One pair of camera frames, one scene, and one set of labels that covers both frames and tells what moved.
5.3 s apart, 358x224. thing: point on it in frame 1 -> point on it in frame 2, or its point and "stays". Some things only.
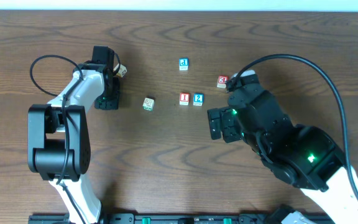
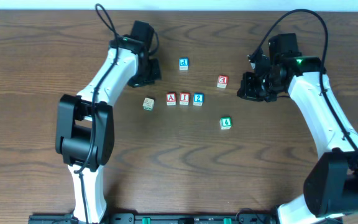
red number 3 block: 221,81 stays
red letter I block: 184,98 stays
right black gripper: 215,123 -> 249,88
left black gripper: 108,102 -> 150,74
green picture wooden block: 148,104 stays
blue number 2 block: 198,99 stays
